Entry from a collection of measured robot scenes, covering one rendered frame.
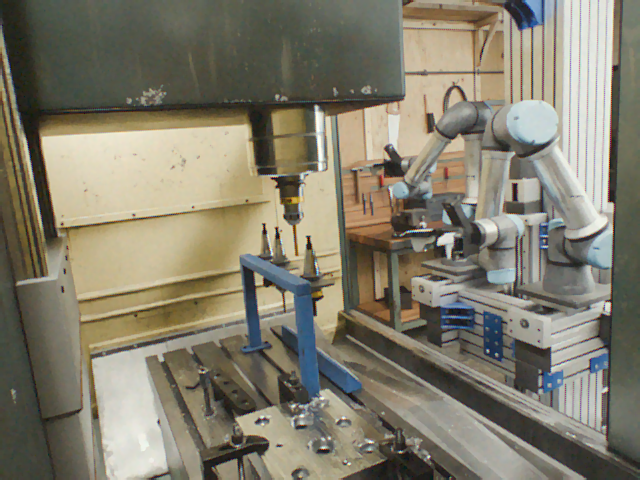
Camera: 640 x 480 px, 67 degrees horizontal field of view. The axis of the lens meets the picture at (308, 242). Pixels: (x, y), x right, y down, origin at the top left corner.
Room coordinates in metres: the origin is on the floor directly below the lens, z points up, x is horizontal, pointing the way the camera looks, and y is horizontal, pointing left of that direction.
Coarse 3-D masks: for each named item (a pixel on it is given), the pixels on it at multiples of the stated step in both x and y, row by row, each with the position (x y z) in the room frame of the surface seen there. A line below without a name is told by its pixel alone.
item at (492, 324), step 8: (488, 312) 1.70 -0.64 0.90; (488, 320) 1.70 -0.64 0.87; (496, 320) 1.66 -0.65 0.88; (488, 328) 1.70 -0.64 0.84; (496, 328) 1.66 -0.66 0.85; (488, 336) 1.70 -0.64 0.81; (496, 336) 1.66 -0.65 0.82; (488, 344) 1.70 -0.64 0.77; (496, 344) 1.66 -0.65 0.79; (488, 352) 1.70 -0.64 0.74; (496, 352) 1.66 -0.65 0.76
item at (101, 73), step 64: (0, 0) 0.68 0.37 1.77; (64, 0) 0.71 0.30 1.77; (128, 0) 0.74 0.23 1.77; (192, 0) 0.78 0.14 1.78; (256, 0) 0.83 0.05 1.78; (320, 0) 0.87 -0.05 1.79; (384, 0) 0.93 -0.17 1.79; (64, 64) 0.70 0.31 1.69; (128, 64) 0.74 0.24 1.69; (192, 64) 0.78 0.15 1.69; (256, 64) 0.82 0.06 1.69; (320, 64) 0.87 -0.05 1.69; (384, 64) 0.92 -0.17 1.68; (64, 128) 0.92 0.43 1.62; (128, 128) 1.05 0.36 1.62
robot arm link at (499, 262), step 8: (488, 248) 1.34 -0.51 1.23; (496, 248) 1.31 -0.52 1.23; (504, 248) 1.31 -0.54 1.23; (512, 248) 1.31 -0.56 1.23; (480, 256) 1.40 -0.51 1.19; (488, 256) 1.34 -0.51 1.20; (496, 256) 1.31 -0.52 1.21; (504, 256) 1.31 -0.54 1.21; (512, 256) 1.31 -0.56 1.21; (480, 264) 1.40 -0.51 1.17; (488, 264) 1.34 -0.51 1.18; (496, 264) 1.31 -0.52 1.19; (504, 264) 1.31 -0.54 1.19; (512, 264) 1.31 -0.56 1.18; (488, 272) 1.34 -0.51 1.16; (496, 272) 1.31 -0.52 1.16; (504, 272) 1.31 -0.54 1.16; (512, 272) 1.31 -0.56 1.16; (488, 280) 1.35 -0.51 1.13; (496, 280) 1.32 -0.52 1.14; (504, 280) 1.31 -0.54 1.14; (512, 280) 1.31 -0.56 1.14
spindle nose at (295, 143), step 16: (256, 112) 0.91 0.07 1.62; (272, 112) 0.90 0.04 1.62; (288, 112) 0.89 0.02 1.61; (304, 112) 0.90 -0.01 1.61; (320, 112) 0.93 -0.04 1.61; (256, 128) 0.91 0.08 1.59; (272, 128) 0.90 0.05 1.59; (288, 128) 0.89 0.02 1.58; (304, 128) 0.90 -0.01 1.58; (320, 128) 0.93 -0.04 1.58; (256, 144) 0.91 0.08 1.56; (272, 144) 0.90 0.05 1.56; (288, 144) 0.89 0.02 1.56; (304, 144) 0.90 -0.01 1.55; (320, 144) 0.93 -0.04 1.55; (256, 160) 0.92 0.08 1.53; (272, 160) 0.90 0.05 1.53; (288, 160) 0.89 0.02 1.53; (304, 160) 0.90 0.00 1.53; (320, 160) 0.92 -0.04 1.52; (256, 176) 0.93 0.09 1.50; (272, 176) 0.90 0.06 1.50
